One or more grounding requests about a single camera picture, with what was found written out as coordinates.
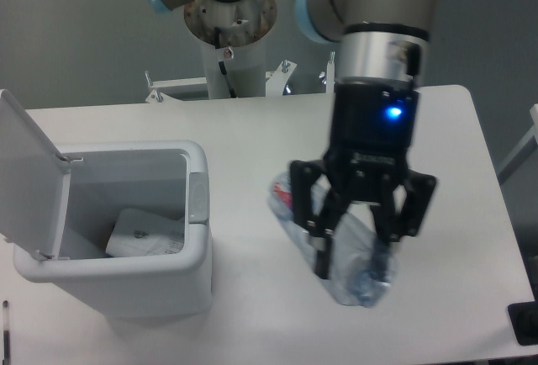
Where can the white left pedestal bracket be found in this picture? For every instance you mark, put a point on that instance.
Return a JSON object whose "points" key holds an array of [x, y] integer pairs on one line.
{"points": [[187, 89]]}

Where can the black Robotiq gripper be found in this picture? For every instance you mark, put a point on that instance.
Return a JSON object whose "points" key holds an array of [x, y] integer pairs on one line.
{"points": [[372, 129]]}

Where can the slotted strip at left edge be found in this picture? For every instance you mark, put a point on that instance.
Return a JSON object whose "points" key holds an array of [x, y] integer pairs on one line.
{"points": [[6, 334]]}

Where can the white right pedestal bracket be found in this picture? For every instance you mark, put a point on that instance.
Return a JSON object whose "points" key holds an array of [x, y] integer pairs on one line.
{"points": [[327, 77]]}

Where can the white pedestal bracket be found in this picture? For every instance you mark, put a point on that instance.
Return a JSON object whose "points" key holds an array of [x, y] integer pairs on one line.
{"points": [[277, 81], [327, 77], [187, 89]]}

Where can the white plastic wrapper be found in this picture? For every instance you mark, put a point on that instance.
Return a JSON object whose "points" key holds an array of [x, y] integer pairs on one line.
{"points": [[137, 233]]}

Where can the clear crushed plastic water bottle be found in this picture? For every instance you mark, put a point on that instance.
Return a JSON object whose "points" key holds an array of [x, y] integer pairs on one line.
{"points": [[362, 268]]}

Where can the black device at table corner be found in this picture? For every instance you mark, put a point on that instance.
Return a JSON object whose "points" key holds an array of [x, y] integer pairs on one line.
{"points": [[523, 317]]}

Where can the white middle pedestal bracket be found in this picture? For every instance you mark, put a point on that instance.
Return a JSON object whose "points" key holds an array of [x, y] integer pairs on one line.
{"points": [[277, 81]]}

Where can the white trash can open lid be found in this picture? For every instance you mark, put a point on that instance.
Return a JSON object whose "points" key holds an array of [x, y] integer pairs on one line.
{"points": [[59, 206]]}

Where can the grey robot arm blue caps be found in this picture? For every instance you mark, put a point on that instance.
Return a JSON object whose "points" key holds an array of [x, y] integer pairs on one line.
{"points": [[383, 48]]}

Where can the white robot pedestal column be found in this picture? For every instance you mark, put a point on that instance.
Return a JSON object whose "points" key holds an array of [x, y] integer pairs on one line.
{"points": [[232, 39]]}

